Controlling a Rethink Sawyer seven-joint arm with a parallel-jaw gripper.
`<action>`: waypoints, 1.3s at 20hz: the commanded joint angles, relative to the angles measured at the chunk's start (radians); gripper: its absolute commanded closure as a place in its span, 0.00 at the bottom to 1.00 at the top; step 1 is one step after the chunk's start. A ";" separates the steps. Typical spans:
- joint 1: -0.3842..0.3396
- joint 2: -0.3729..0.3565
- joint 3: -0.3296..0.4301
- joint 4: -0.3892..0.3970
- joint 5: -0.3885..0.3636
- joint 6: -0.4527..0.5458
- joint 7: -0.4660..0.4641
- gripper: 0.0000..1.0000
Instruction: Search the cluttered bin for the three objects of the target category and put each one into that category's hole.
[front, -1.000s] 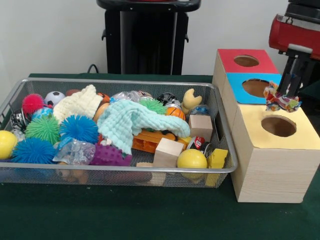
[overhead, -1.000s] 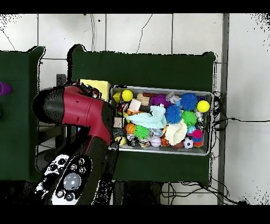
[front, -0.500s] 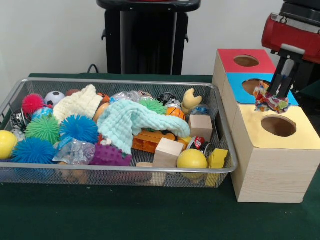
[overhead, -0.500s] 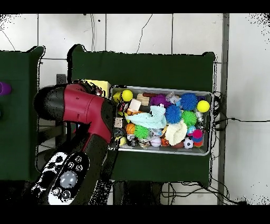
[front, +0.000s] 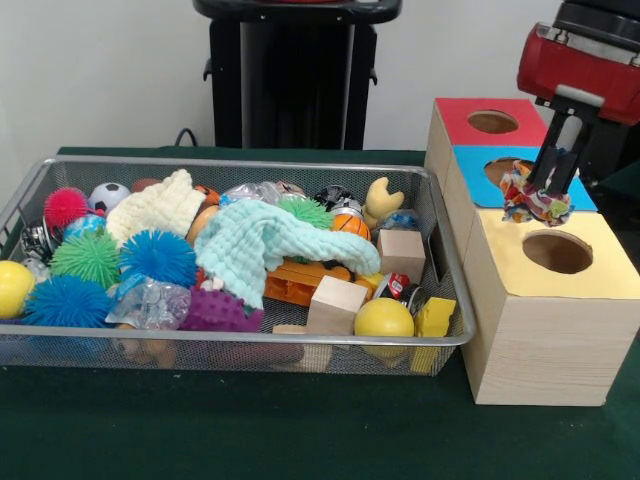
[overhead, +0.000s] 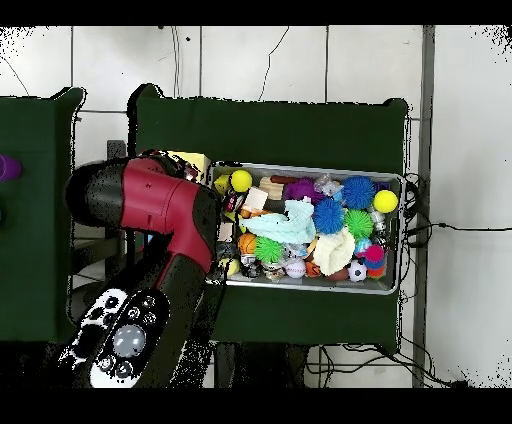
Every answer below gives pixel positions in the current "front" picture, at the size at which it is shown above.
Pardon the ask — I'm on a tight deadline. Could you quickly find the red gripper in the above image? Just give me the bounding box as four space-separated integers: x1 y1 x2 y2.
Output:
516 20 640 196

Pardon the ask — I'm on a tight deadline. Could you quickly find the small bright dotted fabric scrunchie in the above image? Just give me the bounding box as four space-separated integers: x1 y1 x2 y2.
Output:
499 159 575 229

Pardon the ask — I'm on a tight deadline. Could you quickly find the mint green cloth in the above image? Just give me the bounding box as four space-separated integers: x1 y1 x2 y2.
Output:
193 198 382 309

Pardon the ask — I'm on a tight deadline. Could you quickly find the cream white cloth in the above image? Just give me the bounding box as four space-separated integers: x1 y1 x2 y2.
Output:
105 168 207 244

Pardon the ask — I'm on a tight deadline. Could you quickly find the small blue spiky ball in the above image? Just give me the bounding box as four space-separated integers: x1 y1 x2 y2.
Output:
117 228 199 289

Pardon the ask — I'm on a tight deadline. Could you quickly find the wooden box with three holes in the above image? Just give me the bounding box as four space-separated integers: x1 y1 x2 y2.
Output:
424 97 640 407

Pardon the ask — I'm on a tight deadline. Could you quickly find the dark green table cloth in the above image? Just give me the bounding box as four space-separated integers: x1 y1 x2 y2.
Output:
597 164 640 236
0 145 640 480

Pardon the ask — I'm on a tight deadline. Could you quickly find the yellow cheese wedge toy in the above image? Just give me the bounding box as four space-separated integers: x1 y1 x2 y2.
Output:
409 296 458 374

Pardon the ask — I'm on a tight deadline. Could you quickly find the yellow smiley face ball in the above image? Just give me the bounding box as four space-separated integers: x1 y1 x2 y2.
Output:
353 297 416 369

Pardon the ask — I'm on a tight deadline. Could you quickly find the purple knobbly rubber toy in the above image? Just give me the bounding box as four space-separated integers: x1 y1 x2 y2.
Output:
178 285 265 334

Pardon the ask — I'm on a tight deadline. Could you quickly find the crushed clear plastic bottle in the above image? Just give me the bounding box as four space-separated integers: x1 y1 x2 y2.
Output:
103 273 192 331

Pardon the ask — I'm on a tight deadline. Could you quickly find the black and white soccer ball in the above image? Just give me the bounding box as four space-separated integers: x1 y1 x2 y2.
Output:
88 182 131 214

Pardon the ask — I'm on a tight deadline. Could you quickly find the pink spiky ball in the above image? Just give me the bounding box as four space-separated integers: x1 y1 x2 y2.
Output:
43 187 90 230

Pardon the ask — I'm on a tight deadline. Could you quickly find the large blue spiky ball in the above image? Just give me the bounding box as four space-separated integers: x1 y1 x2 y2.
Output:
20 275 114 329

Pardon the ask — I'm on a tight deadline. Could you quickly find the plain yellow ball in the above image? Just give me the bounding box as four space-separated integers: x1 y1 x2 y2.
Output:
0 260 36 320

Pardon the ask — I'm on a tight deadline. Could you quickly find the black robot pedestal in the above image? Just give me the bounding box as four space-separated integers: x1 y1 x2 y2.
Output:
192 0 404 150

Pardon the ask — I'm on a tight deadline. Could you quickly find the shallow wire mesh bin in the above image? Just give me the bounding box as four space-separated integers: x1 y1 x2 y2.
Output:
0 154 477 376

